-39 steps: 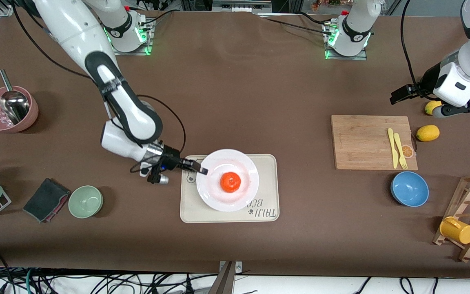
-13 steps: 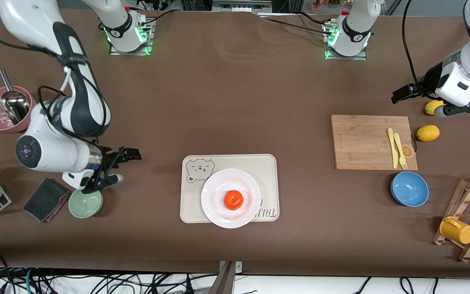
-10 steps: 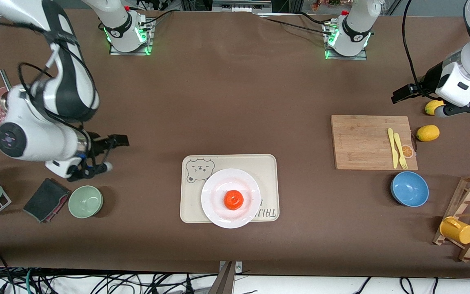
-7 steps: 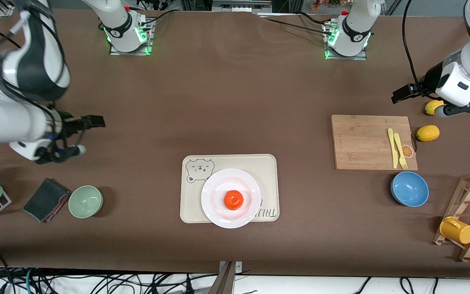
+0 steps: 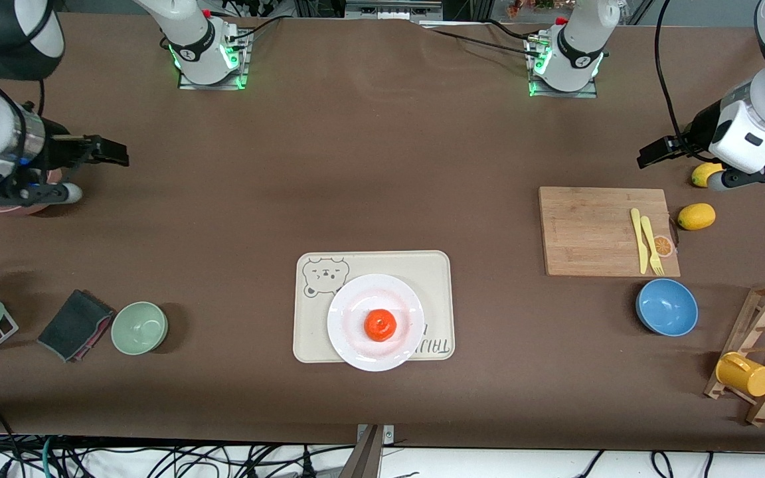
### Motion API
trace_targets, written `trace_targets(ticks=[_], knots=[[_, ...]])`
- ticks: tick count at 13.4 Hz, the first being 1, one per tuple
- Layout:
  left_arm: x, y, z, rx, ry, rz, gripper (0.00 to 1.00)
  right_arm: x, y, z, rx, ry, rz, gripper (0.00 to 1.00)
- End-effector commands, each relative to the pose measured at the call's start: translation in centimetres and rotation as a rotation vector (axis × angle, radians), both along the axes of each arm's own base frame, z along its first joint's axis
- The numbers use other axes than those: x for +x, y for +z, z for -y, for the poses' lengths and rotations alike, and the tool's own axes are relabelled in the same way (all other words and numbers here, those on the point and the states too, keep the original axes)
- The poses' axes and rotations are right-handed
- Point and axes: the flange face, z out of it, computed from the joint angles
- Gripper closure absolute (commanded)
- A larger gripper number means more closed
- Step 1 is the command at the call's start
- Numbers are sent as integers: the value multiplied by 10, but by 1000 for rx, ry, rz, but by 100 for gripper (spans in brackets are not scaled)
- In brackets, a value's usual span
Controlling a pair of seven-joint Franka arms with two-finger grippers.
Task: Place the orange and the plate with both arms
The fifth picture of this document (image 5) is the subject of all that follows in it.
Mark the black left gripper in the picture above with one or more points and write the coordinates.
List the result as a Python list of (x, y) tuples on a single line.
[(698, 131)]

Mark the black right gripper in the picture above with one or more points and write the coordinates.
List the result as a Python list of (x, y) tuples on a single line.
[(58, 150)]

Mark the white round plate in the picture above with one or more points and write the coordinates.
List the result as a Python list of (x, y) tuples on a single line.
[(356, 332)]

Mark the orange mandarin fruit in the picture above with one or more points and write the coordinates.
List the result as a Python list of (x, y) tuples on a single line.
[(380, 325)]

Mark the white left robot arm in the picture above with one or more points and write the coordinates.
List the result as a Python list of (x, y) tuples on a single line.
[(578, 40)]

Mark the pink plate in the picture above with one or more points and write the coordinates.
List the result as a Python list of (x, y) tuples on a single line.
[(4, 209)]

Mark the yellow lemon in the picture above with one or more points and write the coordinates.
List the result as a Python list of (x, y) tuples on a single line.
[(696, 217), (704, 174)]

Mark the yellow plastic fork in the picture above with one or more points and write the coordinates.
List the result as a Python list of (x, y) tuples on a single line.
[(650, 239)]

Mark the yellow plastic knife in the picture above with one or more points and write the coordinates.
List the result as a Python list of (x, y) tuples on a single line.
[(639, 239)]

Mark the orange slice decoration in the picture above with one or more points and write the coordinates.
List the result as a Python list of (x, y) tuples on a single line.
[(665, 247)]

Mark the wooden cutting board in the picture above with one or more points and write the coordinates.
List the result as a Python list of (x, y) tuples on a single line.
[(588, 232)]

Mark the blue bowl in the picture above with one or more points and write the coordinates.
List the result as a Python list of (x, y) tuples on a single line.
[(667, 307)]

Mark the dark grey folded cloth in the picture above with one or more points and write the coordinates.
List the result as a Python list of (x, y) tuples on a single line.
[(72, 322)]

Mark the pale green bowl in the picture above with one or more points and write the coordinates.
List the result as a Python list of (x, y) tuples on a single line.
[(139, 328)]

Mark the pink folded cloth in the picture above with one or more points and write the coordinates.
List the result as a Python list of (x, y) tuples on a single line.
[(100, 333)]

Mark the yellow mug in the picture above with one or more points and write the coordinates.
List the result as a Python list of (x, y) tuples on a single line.
[(748, 377)]

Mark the beige bear print tray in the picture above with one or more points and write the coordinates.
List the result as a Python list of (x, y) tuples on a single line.
[(369, 262)]

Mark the dark metal pole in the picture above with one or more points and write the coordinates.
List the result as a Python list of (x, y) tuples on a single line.
[(366, 458)]

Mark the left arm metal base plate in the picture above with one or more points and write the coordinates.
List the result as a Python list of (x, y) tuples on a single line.
[(565, 94)]

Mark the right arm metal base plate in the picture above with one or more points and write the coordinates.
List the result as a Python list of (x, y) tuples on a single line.
[(213, 86)]

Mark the aluminium frame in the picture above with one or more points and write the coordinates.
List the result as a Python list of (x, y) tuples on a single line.
[(392, 8)]

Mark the silver metal bracket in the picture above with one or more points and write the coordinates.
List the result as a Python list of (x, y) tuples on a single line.
[(388, 435)]

